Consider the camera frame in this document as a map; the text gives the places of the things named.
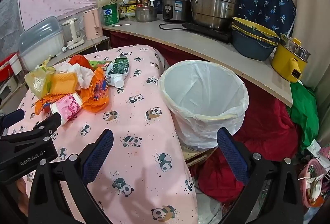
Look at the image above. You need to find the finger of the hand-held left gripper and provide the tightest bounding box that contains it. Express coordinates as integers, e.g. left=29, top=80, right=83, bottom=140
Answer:
left=26, top=112, right=63, bottom=137
left=0, top=108, right=25, bottom=132

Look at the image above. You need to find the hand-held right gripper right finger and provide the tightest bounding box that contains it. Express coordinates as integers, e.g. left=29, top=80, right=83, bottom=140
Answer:
left=217, top=127, right=305, bottom=224

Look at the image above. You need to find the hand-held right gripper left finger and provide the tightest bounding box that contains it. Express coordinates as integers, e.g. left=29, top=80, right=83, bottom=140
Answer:
left=28, top=129, right=115, bottom=224

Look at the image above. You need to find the pink floral paper cup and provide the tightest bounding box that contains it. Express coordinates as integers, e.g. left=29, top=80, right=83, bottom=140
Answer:
left=50, top=92, right=83, bottom=127

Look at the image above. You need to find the yellow-green plastic bag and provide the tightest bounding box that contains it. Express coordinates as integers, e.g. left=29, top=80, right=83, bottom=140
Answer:
left=24, top=59, right=56, bottom=100

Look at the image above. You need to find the orange plastic wrapper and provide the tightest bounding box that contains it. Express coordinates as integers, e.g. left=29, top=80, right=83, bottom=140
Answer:
left=35, top=67, right=111, bottom=114

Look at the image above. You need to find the bin with white plastic liner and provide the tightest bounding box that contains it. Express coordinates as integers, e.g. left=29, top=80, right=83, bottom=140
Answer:
left=158, top=60, right=249, bottom=150

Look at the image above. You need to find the green toothpaste tube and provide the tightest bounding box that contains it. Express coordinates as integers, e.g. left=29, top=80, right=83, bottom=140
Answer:
left=105, top=52, right=130, bottom=88

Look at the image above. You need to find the red cloth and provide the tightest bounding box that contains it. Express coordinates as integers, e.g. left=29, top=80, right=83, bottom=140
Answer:
left=103, top=25, right=303, bottom=204

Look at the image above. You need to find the pink panda print tablecloth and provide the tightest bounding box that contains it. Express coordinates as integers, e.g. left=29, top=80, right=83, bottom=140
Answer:
left=5, top=45, right=199, bottom=224

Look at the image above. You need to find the red plastic box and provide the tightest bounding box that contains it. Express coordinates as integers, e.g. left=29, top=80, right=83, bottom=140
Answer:
left=0, top=52, right=21, bottom=83

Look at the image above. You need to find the green and red small box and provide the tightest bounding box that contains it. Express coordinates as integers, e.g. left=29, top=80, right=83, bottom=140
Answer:
left=89, top=59, right=113, bottom=70

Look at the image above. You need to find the clear lidded storage box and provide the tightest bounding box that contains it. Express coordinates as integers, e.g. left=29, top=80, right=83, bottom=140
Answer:
left=19, top=16, right=65, bottom=71

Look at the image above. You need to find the pink plastic basket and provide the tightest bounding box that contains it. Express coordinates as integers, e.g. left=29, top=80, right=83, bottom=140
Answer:
left=297, top=158, right=330, bottom=208

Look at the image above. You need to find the green cloth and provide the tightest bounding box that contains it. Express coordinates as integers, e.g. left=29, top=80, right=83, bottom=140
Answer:
left=287, top=81, right=320, bottom=155

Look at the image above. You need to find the white electric kettle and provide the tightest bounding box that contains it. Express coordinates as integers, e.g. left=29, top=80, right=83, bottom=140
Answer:
left=60, top=18, right=85, bottom=51

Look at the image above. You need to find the pink electric kettle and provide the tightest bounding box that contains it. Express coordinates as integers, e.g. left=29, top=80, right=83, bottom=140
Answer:
left=82, top=8, right=103, bottom=41

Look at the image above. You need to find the yellow electric pot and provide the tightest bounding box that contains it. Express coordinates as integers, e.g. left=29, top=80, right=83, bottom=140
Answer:
left=271, top=33, right=311, bottom=83

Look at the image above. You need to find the stack of blue yellow basins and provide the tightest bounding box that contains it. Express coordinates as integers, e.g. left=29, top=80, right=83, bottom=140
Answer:
left=230, top=17, right=280, bottom=62

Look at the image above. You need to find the green tin can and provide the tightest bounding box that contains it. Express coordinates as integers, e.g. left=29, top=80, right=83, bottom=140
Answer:
left=102, top=4, right=120, bottom=26

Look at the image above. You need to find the black induction cooker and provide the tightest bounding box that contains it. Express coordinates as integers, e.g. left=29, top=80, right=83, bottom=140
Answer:
left=181, top=21, right=234, bottom=43

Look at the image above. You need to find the dark sauce bottle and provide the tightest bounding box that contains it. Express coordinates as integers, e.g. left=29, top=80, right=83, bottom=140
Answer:
left=118, top=2, right=127, bottom=20

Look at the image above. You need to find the yellow label jar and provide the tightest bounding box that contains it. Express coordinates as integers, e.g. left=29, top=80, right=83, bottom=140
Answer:
left=125, top=1, right=137, bottom=20

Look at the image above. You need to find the small steel pot with lid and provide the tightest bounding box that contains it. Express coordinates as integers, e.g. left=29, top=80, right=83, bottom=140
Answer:
left=134, top=6, right=158, bottom=23

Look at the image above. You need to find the large steel steamer pot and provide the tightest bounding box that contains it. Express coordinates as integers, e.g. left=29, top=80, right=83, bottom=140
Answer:
left=189, top=0, right=248, bottom=30

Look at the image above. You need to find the steel rice cooker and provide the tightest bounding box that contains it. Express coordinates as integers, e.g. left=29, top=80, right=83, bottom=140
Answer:
left=161, top=0, right=193, bottom=22

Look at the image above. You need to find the black power cable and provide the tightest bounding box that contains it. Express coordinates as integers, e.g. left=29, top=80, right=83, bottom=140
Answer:
left=159, top=21, right=186, bottom=31

